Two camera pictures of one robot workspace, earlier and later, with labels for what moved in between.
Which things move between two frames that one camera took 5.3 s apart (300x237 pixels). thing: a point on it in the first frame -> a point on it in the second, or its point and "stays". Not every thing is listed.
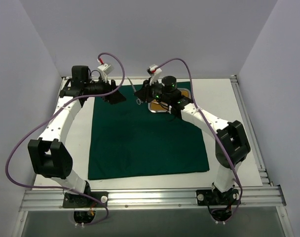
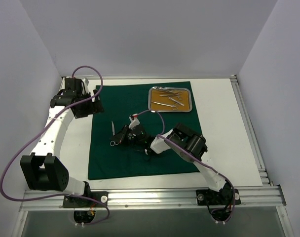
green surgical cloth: [127, 140] stays
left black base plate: [73, 200] stays
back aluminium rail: [179, 77] stays
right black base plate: [230, 197] stays
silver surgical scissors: [138, 100] -> [112, 143]
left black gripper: [110, 90] -> [91, 106]
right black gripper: [145, 91] -> [125, 136]
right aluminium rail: [253, 140] stays
